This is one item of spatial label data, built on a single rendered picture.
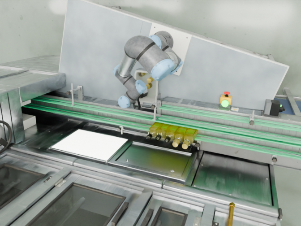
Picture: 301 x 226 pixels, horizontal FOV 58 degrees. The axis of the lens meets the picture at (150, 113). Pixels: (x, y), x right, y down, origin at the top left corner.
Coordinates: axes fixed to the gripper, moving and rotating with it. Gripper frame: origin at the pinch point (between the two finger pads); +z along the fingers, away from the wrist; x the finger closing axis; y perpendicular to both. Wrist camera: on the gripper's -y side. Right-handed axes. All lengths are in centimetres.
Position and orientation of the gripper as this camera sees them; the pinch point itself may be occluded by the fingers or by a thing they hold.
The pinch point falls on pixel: (144, 91)
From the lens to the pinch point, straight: 193.6
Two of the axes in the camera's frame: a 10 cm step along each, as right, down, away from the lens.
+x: -9.4, -1.2, 3.2
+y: 0.1, -9.4, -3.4
